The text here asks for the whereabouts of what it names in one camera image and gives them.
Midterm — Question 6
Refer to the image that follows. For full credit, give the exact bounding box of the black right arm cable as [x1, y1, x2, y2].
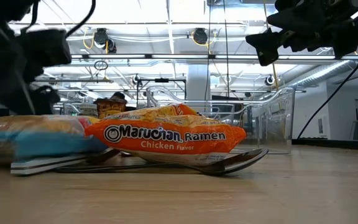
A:
[296, 39, 358, 139]

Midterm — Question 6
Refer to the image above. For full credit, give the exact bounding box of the orange chicken ramen pack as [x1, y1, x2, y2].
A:
[84, 103, 247, 166]

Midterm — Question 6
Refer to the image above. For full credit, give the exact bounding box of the distant black rig frame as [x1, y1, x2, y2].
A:
[135, 77, 188, 108]

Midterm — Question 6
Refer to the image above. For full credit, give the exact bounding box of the silver air duct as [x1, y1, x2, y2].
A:
[286, 60, 358, 89]

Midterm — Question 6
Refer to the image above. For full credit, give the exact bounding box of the clear plastic bin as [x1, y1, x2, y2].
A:
[145, 86, 296, 156]

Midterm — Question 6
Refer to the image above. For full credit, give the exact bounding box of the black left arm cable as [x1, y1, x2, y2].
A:
[20, 0, 97, 39]

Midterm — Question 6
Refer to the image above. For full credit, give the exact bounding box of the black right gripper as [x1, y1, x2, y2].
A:
[245, 0, 358, 67]

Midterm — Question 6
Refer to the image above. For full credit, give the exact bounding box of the long black cable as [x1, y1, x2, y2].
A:
[222, 0, 230, 100]

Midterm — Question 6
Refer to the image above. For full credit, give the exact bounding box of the silver spoon striped handle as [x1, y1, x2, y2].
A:
[10, 152, 90, 175]

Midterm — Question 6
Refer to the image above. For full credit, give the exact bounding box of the black metal spoon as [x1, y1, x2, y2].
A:
[56, 147, 270, 175]

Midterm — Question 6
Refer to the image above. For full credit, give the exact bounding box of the person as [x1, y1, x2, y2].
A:
[109, 91, 127, 101]

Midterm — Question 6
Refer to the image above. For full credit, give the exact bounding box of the white pillar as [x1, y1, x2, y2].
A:
[186, 63, 213, 101]

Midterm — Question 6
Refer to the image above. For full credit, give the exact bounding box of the hanging black ring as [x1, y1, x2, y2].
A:
[93, 59, 109, 71]

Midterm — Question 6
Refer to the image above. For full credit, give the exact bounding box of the yellow cable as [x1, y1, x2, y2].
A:
[262, 0, 284, 94]

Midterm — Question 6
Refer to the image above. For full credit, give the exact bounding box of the long ceiling light rail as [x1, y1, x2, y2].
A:
[70, 53, 358, 62]

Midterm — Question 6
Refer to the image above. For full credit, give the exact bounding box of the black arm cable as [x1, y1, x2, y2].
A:
[20, 0, 97, 39]
[296, 39, 358, 139]

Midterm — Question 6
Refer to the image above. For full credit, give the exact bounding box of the thin black hanging cable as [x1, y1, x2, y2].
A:
[204, 0, 213, 102]

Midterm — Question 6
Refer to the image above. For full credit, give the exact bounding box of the blue less-sodium ramen pack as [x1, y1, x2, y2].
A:
[0, 114, 109, 164]

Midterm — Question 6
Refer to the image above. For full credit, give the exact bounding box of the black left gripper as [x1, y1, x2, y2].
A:
[0, 12, 73, 116]

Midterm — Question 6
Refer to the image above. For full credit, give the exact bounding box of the taco seasoning mix packet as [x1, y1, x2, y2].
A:
[93, 96, 128, 119]

